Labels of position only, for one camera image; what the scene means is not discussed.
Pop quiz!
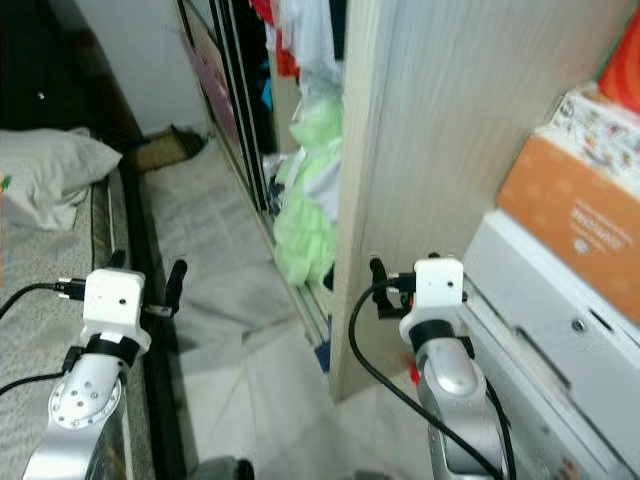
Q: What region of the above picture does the grey floor mat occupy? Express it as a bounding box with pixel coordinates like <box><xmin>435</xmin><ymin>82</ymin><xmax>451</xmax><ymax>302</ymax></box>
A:
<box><xmin>140</xmin><ymin>150</ymin><xmax>326</xmax><ymax>366</ymax></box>

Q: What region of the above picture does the white quilted mattress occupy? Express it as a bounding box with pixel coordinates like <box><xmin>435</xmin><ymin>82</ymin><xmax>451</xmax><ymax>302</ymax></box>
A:
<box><xmin>0</xmin><ymin>175</ymin><xmax>121</xmax><ymax>480</ymax></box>

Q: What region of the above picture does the dark bed base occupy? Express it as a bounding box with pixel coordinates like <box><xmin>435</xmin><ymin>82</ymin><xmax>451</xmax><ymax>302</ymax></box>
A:
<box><xmin>115</xmin><ymin>160</ymin><xmax>191</xmax><ymax>480</ymax></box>

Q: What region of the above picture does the light green garment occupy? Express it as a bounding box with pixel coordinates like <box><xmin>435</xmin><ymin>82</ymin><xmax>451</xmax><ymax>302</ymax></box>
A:
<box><xmin>272</xmin><ymin>95</ymin><xmax>346</xmax><ymax>289</ymax></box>

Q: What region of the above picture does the white shirt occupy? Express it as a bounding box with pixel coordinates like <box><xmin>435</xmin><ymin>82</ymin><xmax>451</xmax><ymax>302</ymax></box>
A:
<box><xmin>305</xmin><ymin>150</ymin><xmax>346</xmax><ymax>223</ymax></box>

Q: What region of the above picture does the brown cardboard scratch mat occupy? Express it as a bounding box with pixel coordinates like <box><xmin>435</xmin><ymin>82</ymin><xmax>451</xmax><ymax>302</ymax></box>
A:
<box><xmin>128</xmin><ymin>125</ymin><xmax>211</xmax><ymax>173</ymax></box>

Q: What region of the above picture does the white metal appliance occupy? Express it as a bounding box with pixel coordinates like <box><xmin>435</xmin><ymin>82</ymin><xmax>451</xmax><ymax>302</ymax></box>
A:
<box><xmin>460</xmin><ymin>210</ymin><xmax>640</xmax><ymax>480</ymax></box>

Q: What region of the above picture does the orange cardboard box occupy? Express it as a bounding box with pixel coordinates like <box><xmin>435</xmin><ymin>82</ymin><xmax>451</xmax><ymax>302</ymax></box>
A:
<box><xmin>498</xmin><ymin>135</ymin><xmax>640</xmax><ymax>326</ymax></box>

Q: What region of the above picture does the robot left leg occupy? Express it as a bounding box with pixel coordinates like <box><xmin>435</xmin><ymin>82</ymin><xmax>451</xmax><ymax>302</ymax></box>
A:
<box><xmin>195</xmin><ymin>457</ymin><xmax>256</xmax><ymax>480</ymax></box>

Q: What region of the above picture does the black framed wardrobe sliding door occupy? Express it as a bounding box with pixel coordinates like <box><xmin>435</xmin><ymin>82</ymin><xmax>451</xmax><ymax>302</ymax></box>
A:
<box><xmin>175</xmin><ymin>0</ymin><xmax>276</xmax><ymax>216</ymax></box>

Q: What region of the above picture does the white floral print box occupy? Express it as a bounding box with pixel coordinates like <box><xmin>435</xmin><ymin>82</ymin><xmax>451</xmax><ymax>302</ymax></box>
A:
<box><xmin>545</xmin><ymin>85</ymin><xmax>640</xmax><ymax>171</ymax></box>

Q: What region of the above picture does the red hanging garment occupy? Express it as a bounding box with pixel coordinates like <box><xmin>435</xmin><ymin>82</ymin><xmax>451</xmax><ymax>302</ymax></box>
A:
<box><xmin>250</xmin><ymin>0</ymin><xmax>301</xmax><ymax>79</ymax></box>

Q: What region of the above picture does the pale blue hanging garment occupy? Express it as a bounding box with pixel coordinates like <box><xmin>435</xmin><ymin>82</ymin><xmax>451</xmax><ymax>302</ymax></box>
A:
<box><xmin>280</xmin><ymin>0</ymin><xmax>336</xmax><ymax>96</ymax></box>

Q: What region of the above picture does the red orange bag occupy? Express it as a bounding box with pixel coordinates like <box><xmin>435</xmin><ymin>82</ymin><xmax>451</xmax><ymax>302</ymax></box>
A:
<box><xmin>598</xmin><ymin>10</ymin><xmax>640</xmax><ymax>113</ymax></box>

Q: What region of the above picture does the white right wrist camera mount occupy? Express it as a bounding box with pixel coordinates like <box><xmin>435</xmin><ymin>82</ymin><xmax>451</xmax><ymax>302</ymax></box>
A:
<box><xmin>398</xmin><ymin>258</ymin><xmax>466</xmax><ymax>341</ymax></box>

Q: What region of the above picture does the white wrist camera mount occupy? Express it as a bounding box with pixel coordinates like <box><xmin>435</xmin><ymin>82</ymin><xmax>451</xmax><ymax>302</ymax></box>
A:
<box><xmin>82</xmin><ymin>268</ymin><xmax>151</xmax><ymax>353</ymax></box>
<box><xmin>398</xmin><ymin>258</ymin><xmax>466</xmax><ymax>341</ymax></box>

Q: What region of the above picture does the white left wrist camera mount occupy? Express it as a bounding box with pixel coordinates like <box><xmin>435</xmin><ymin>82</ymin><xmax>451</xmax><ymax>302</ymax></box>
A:
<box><xmin>82</xmin><ymin>268</ymin><xmax>151</xmax><ymax>353</ymax></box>

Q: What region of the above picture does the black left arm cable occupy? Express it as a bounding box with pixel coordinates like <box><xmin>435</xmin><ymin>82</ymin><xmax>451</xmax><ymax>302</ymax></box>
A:
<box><xmin>0</xmin><ymin>277</ymin><xmax>87</xmax><ymax>396</ymax></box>

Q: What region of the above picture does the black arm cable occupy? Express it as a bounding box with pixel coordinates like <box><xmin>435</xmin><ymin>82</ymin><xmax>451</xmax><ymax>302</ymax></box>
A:
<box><xmin>348</xmin><ymin>283</ymin><xmax>521</xmax><ymax>480</ymax></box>
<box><xmin>0</xmin><ymin>277</ymin><xmax>87</xmax><ymax>396</ymax></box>

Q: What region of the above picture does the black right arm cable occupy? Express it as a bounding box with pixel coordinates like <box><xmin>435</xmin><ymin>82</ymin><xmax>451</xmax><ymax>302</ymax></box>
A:
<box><xmin>348</xmin><ymin>283</ymin><xmax>521</xmax><ymax>480</ymax></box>

